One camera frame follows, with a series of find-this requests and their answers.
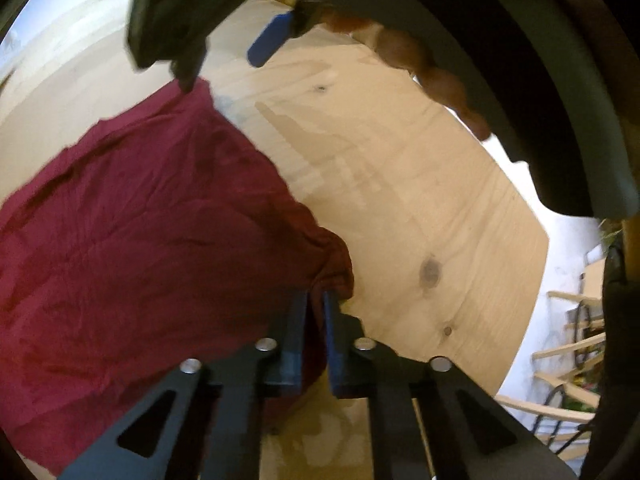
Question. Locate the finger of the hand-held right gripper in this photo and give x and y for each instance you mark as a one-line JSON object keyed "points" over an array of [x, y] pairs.
{"points": [[165, 25], [269, 42]]}

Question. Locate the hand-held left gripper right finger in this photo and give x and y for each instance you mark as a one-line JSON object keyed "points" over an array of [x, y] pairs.
{"points": [[334, 355]]}

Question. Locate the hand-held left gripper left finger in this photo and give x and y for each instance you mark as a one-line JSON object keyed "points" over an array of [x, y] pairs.
{"points": [[296, 345]]}

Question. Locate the dark red garment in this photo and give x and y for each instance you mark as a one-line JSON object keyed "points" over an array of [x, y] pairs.
{"points": [[150, 235]]}

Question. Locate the person's right hand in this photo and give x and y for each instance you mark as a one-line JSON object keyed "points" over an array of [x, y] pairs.
{"points": [[400, 47]]}

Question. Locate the wooden chair frame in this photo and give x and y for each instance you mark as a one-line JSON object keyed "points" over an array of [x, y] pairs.
{"points": [[570, 355]]}

